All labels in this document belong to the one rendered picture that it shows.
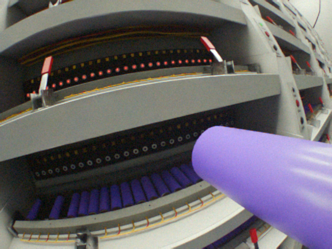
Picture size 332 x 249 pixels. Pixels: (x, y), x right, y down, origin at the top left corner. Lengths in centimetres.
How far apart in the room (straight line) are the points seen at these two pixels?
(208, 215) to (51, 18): 39
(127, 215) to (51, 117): 15
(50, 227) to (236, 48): 56
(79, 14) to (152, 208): 32
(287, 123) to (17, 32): 57
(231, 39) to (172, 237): 47
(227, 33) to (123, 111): 39
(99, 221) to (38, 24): 32
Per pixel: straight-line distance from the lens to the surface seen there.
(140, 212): 21
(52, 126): 18
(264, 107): 40
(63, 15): 28
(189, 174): 27
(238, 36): 44
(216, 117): 37
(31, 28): 31
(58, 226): 25
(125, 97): 16
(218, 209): 23
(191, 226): 21
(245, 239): 39
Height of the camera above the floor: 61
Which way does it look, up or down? 5 degrees up
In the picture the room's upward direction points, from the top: 15 degrees counter-clockwise
